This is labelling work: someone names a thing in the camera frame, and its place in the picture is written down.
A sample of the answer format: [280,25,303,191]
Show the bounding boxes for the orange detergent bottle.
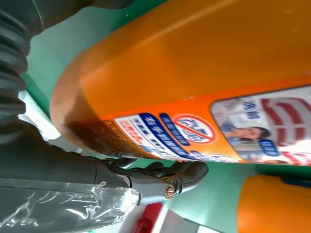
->
[236,175,311,233]

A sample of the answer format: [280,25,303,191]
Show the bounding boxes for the red and white sign stand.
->
[132,202,220,233]

